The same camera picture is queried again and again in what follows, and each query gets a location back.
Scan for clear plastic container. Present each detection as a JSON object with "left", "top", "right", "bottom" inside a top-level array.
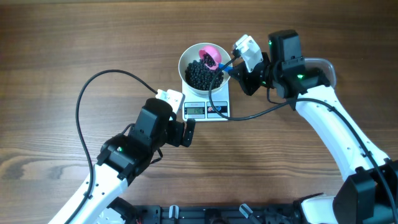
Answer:
[{"left": 304, "top": 58, "right": 336, "bottom": 88}]

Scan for white ceramic bowl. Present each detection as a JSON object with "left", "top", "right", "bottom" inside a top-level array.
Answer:
[{"left": 178, "top": 43, "right": 216, "bottom": 95}]

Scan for pink scoop blue handle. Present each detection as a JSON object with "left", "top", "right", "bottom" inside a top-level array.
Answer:
[{"left": 198, "top": 44, "right": 233, "bottom": 72}]

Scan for white digital kitchen scale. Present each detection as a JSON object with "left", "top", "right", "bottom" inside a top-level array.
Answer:
[{"left": 182, "top": 83, "right": 230, "bottom": 122}]

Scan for black beans in scoop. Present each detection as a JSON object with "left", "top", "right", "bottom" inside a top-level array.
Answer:
[{"left": 203, "top": 54, "right": 216, "bottom": 70}]

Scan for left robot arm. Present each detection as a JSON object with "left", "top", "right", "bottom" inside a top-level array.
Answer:
[{"left": 51, "top": 98, "right": 195, "bottom": 223}]

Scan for left black cable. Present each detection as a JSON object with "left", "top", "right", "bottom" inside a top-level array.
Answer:
[{"left": 63, "top": 68, "right": 159, "bottom": 224}]

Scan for black beans in bowl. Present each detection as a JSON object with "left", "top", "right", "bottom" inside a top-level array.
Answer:
[{"left": 185, "top": 60, "right": 224, "bottom": 91}]

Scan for right black cable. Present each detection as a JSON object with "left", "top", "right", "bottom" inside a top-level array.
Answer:
[{"left": 208, "top": 51, "right": 398, "bottom": 224}]

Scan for black cable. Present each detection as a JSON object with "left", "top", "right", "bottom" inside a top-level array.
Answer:
[
  {"left": 63, "top": 68, "right": 159, "bottom": 224},
  {"left": 208, "top": 51, "right": 398, "bottom": 224}
]

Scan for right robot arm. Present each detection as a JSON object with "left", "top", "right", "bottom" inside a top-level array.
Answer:
[{"left": 229, "top": 30, "right": 397, "bottom": 223}]

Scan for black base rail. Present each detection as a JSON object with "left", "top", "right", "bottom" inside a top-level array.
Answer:
[{"left": 95, "top": 197, "right": 304, "bottom": 224}]

